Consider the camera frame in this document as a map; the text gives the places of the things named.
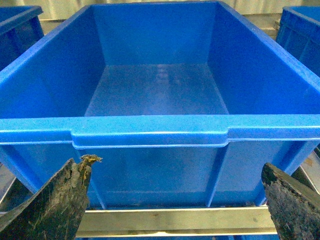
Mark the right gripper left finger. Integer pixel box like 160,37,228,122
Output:
0,154,102,240

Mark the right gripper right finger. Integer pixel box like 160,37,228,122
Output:
261,162,320,240

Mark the blue bin holding buttons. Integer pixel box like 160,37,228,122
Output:
0,5,44,70

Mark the empty blue target bin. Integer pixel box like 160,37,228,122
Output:
0,1,320,209

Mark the blue bin far right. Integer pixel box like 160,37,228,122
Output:
276,6,320,75

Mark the metal front rack rail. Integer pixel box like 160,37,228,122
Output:
76,206,277,238

